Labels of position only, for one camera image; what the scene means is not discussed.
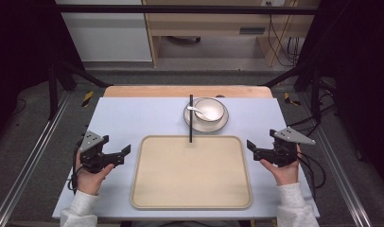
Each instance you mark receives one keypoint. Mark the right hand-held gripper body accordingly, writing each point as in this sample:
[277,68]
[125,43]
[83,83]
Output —
[286,154]

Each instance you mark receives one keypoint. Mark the aluminium rail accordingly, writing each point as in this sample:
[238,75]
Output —
[338,167]
[32,157]

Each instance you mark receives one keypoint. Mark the black chopsticks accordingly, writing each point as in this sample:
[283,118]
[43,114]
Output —
[191,126]

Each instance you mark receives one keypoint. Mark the wooden desk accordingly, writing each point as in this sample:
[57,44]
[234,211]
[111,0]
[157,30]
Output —
[205,23]

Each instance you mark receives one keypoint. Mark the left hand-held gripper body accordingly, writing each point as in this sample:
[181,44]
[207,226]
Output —
[90,157]

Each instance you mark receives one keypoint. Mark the white cabinet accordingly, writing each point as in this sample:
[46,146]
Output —
[108,34]

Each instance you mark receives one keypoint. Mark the person's left hand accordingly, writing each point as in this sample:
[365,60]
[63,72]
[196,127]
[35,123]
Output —
[89,183]

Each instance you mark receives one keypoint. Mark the person's right hand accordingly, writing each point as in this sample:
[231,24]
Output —
[288,175]

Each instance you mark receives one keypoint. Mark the black metal stand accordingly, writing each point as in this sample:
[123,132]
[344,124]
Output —
[315,94]
[53,94]

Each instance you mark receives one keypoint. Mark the beige tray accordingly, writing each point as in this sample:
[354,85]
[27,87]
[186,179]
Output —
[190,176]

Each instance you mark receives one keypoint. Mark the wooden table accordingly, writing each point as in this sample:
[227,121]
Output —
[155,91]

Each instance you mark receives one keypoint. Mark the white spoon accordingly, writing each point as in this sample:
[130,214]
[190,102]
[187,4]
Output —
[195,110]

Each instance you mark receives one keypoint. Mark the white plate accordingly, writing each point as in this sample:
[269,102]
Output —
[205,127]

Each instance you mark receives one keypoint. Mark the white bowl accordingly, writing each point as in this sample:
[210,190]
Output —
[213,108]

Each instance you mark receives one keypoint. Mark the black horizontal frame bar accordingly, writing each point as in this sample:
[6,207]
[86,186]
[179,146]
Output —
[180,9]

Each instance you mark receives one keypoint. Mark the yellow black floor tape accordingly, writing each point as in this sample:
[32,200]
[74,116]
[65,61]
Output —
[289,99]
[87,98]

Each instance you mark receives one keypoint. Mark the black curtain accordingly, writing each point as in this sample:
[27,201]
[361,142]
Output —
[20,47]
[360,63]

